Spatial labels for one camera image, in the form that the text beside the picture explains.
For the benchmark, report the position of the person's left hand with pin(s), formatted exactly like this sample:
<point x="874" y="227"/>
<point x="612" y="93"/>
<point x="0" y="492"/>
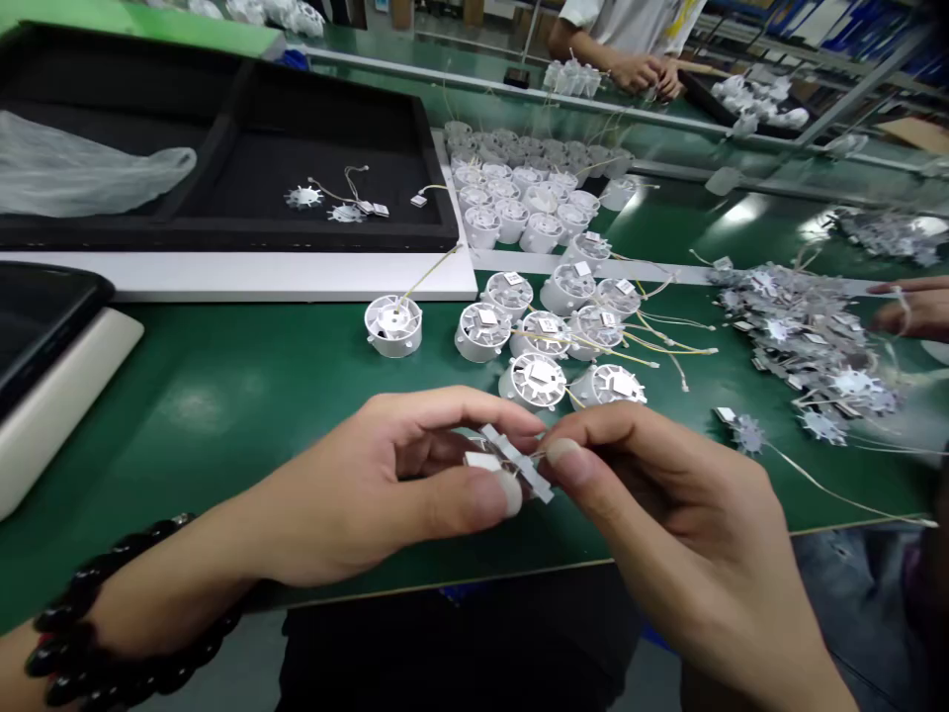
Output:
<point x="334" y="512"/>

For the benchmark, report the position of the person's right hand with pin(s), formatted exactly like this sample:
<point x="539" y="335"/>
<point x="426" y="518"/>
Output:
<point x="704" y="564"/>

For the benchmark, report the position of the silver star heat sink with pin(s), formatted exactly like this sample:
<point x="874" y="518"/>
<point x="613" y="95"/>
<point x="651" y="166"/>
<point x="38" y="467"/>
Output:
<point x="304" y="197"/>
<point x="511" y="451"/>
<point x="346" y="214"/>
<point x="749" y="434"/>

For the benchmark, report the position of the person's body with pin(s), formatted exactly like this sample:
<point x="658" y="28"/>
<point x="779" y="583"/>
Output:
<point x="460" y="653"/>

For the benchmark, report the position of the pile of silver heat sinks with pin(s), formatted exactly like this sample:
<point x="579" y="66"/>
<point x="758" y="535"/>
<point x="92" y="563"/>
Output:
<point x="890" y="237"/>
<point x="808" y="334"/>

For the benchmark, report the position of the cluster of chip-fitted housings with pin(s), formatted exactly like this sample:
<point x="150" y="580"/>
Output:
<point x="545" y="337"/>

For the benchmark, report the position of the white device with black screen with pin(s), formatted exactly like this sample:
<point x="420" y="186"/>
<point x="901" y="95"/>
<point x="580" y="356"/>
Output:
<point x="44" y="400"/>

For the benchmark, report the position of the rows of empty white housings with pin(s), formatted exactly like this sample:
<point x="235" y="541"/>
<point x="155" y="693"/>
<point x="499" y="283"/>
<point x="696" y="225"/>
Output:
<point x="519" y="200"/>

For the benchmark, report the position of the black foam tray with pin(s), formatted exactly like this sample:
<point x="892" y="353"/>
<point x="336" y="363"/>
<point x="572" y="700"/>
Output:
<point x="326" y="126"/>

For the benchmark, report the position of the clear plastic bag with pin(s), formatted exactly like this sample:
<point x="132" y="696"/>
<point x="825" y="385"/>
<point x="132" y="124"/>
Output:
<point x="81" y="174"/>

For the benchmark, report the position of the black tray with white parts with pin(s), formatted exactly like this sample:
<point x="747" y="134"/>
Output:
<point x="756" y="100"/>

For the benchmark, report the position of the small black box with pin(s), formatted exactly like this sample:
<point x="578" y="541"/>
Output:
<point x="515" y="76"/>

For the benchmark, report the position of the cardboard sheet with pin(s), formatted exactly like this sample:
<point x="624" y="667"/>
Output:
<point x="915" y="135"/>

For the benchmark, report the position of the heap of white plastic parts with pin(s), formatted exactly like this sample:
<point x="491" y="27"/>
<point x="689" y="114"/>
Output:
<point x="289" y="15"/>

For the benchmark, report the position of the green plastic board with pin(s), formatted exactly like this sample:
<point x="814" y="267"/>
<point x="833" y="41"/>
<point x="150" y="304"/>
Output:
<point x="148" y="18"/>

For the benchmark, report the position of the shelf with blue boxes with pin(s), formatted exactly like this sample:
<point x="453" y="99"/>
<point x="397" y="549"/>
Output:
<point x="838" y="30"/>

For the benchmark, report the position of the aluminium rail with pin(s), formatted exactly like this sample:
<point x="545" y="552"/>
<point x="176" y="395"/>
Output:
<point x="474" y="87"/>

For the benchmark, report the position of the grey metal frame post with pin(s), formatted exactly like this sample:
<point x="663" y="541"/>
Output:
<point x="867" y="81"/>

